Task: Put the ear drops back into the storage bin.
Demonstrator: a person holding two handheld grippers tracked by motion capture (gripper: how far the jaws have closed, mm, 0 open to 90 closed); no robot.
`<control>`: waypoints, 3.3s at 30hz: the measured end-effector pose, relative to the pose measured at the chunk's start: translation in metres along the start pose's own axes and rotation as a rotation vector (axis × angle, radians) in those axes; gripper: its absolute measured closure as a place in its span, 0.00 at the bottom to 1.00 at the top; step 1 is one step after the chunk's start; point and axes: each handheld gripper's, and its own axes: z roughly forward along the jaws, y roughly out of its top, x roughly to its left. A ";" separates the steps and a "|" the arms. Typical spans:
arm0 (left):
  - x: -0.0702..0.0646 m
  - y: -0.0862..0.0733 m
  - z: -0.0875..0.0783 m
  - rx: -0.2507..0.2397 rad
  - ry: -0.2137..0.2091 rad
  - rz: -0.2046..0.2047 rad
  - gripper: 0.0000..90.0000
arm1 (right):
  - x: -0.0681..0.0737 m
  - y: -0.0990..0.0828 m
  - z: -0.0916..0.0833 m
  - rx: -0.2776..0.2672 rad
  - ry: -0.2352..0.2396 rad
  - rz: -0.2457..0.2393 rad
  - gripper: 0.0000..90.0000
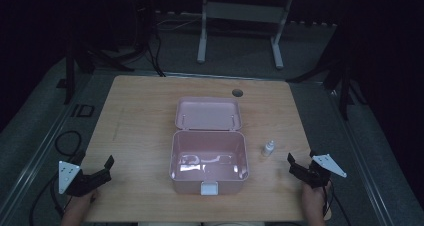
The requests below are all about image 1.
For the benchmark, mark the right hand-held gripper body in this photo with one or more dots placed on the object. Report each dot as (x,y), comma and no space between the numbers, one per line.
(318,174)

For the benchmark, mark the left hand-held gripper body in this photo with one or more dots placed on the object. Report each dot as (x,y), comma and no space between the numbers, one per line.
(74,182)

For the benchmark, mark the person's left hand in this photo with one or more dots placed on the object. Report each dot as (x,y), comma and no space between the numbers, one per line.
(85,199)

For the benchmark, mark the person's right hand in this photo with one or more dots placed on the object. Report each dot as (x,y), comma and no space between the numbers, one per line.
(313,199)

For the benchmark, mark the small white bottle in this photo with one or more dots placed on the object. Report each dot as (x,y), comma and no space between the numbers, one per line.
(268,148)

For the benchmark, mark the pink plastic box with lid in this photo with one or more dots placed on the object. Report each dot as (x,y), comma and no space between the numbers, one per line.
(209,159)

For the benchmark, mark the black tripod stand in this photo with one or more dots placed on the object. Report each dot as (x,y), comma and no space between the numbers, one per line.
(70,72)
(343,86)

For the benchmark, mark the black device with red light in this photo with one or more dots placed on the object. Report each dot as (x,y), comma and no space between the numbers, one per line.
(143,16)

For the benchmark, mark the black floor bracket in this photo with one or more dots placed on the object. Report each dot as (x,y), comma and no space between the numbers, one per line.
(83,110)

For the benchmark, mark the white metal stand frame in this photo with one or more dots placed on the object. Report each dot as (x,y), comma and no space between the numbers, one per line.
(245,12)

